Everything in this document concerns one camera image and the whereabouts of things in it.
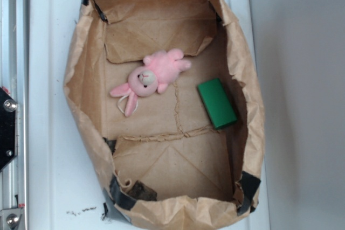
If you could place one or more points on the pink plush bunny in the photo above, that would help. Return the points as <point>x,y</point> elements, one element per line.
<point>159,70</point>

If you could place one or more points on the green rectangular block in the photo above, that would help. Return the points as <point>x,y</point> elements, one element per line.
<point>217,103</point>

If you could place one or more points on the black mounting bracket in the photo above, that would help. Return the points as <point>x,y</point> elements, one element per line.
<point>8,129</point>

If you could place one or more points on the aluminium frame rail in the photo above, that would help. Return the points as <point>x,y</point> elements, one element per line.
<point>14,70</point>

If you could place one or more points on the silver corner bracket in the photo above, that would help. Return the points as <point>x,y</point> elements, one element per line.
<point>11,218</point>

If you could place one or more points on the brown paper bag tray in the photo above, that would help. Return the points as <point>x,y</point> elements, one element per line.
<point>166,166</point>

